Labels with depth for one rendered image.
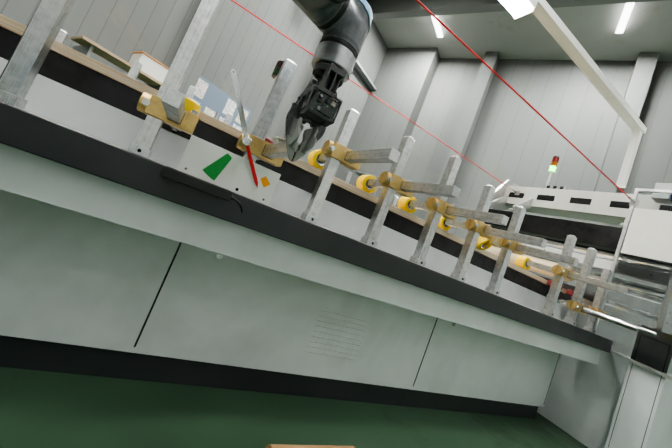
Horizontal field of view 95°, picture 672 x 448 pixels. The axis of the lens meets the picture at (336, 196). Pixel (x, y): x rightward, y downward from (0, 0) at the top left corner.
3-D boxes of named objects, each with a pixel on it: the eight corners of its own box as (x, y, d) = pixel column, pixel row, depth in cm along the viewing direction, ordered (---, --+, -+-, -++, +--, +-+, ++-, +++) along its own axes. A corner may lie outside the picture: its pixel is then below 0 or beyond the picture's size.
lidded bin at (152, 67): (155, 85, 439) (162, 70, 441) (167, 86, 419) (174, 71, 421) (123, 66, 404) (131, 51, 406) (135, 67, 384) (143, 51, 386)
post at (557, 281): (550, 320, 165) (577, 237, 169) (547, 319, 163) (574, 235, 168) (543, 318, 168) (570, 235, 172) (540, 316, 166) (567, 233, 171)
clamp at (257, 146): (280, 167, 91) (287, 151, 92) (237, 147, 86) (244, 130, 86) (275, 167, 96) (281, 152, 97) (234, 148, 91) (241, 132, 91)
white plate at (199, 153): (268, 205, 91) (281, 174, 92) (175, 169, 79) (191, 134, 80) (267, 205, 91) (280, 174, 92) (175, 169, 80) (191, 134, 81)
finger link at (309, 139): (298, 159, 62) (315, 119, 64) (289, 161, 68) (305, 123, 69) (312, 166, 64) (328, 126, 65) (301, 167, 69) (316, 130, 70)
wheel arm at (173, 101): (177, 113, 57) (186, 93, 58) (157, 104, 56) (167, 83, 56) (180, 134, 96) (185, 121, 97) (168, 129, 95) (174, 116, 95)
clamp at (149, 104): (192, 133, 80) (200, 116, 80) (134, 107, 74) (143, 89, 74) (191, 135, 85) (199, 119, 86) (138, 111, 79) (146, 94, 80)
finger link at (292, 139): (285, 153, 61) (302, 111, 62) (276, 155, 66) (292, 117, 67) (298, 159, 62) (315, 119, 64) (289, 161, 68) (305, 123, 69)
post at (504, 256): (494, 304, 143) (527, 208, 147) (489, 302, 141) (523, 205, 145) (487, 301, 146) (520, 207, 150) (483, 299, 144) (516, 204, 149)
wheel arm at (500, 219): (506, 226, 103) (510, 216, 103) (500, 223, 101) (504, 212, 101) (409, 207, 147) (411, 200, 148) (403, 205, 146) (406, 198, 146)
